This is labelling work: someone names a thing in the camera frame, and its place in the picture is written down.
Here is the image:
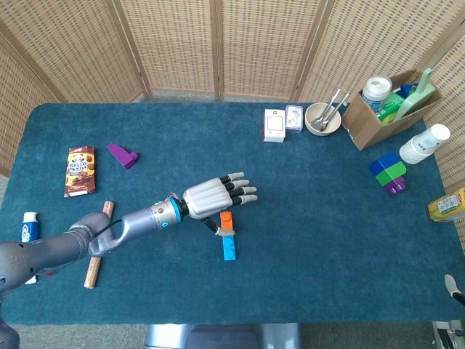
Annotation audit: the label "yellow green drink carton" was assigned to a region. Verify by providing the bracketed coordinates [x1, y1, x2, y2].
[427, 188, 465, 222]

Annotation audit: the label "Hello Panda snack box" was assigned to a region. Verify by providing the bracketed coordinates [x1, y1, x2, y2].
[64, 145, 97, 198]

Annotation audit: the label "white box with red logo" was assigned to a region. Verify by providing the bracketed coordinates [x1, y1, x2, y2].
[263, 108, 287, 143]

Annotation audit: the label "grey robot torso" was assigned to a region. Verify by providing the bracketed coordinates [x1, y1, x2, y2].
[145, 322, 302, 349]

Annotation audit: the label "light green plastic dustpan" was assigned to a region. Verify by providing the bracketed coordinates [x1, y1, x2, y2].
[394, 68, 436, 121]

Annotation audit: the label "blue plastic block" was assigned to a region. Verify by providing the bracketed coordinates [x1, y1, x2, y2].
[368, 152, 403, 175]

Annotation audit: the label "clear plastic card box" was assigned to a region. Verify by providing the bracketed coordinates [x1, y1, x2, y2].
[285, 105, 304, 134]

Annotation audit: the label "blue plastic item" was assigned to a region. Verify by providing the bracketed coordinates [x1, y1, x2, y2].
[397, 83, 419, 98]

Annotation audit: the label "wooden rattan folding screen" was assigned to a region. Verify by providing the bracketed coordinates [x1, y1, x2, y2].
[0, 0, 465, 252]

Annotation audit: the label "brown cylindrical biscuit pack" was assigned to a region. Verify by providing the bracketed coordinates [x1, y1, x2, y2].
[84, 201, 116, 290]

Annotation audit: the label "green plastic block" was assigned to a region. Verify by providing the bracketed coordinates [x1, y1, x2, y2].
[375, 161, 407, 187]

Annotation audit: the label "beige bowl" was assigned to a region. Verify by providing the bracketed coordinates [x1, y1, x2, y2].
[304, 103, 343, 137]

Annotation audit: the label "blue carpet table cover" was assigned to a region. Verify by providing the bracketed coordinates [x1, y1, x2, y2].
[0, 102, 465, 326]

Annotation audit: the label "green plastic packet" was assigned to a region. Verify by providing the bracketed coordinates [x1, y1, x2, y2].
[376, 91, 404, 124]

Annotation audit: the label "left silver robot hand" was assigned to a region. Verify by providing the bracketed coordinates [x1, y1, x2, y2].
[181, 172, 259, 236]

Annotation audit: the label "brown cardboard box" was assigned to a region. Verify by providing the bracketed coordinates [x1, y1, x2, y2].
[341, 69, 443, 151]

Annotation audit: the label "purple plastic block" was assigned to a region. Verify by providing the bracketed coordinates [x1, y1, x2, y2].
[384, 177, 407, 196]

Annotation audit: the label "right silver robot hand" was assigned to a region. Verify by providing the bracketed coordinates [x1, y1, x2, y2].
[445, 275, 465, 305]

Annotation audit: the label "white wipes canister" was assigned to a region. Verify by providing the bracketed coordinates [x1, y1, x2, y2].
[361, 76, 393, 112]

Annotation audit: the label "metal spoon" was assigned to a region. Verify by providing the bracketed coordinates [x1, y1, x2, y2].
[310, 88, 341, 129]
[319, 92, 350, 132]

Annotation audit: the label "blue white toothpaste tube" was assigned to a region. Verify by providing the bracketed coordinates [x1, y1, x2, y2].
[20, 212, 39, 285]

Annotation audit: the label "long blue brick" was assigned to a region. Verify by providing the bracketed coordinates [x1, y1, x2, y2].
[222, 230, 237, 262]

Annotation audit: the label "orange block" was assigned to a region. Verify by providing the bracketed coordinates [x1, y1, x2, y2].
[219, 211, 235, 232]

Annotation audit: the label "white cups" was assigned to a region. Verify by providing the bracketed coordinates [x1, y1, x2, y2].
[399, 124, 451, 165]

